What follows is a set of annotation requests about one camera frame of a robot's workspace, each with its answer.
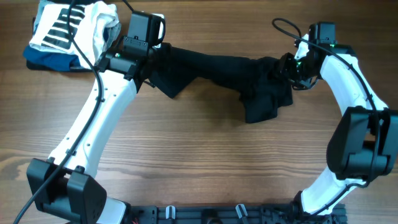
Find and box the black branded t-shirt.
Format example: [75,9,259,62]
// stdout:
[149,43,293,123]

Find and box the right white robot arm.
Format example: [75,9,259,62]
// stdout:
[276,22,397,222]

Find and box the black folded bottom garment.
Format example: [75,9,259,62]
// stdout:
[26,60,90,72]

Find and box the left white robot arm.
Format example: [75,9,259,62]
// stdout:
[26,11,165,223]

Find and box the blue folded garment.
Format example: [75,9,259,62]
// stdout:
[23,46,84,72]

